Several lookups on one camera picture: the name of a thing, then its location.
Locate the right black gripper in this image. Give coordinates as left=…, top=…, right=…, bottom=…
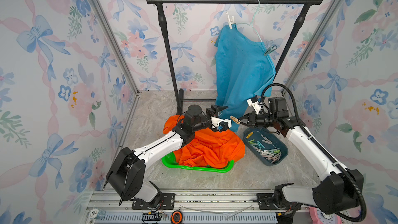
left=236, top=112, right=276, bottom=129

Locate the beige clothespin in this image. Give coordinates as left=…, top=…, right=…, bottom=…
left=230, top=116, right=241, bottom=124

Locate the dark teal clothespin bin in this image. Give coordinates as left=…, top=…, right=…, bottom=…
left=243, top=128, right=289, bottom=167

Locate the orange t-shirt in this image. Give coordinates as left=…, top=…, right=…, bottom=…
left=173, top=128, right=245, bottom=169

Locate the teal t-shirt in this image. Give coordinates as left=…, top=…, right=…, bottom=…
left=215, top=24, right=276, bottom=119

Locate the teal clothespin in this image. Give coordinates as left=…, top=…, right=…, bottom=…
left=264, top=45, right=278, bottom=56

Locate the white clothespin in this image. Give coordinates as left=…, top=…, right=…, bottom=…
left=227, top=12, right=234, bottom=30

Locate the light teal wire hanger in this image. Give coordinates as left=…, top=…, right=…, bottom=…
left=239, top=0, right=268, bottom=47

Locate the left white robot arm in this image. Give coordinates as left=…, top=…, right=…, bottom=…
left=105, top=105, right=232, bottom=208

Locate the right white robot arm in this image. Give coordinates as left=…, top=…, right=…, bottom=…
left=237, top=112, right=367, bottom=222

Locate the green plastic tray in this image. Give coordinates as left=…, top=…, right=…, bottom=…
left=161, top=152, right=234, bottom=173

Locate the pink round object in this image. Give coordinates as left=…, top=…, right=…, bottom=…
left=309, top=207, right=342, bottom=224

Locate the black clothes rack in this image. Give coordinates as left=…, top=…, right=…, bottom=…
left=146, top=0, right=323, bottom=115

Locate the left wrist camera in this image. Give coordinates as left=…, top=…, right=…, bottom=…
left=210, top=117, right=232, bottom=132

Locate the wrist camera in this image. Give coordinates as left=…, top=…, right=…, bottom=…
left=210, top=117, right=232, bottom=132
left=247, top=96, right=265, bottom=115

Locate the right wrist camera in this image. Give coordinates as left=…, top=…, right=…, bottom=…
left=247, top=96, right=265, bottom=115

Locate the black corrugated cable hose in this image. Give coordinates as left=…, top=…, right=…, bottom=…
left=260, top=82, right=368, bottom=223

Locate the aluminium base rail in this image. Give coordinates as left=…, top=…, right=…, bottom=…
left=81, top=187, right=292, bottom=224

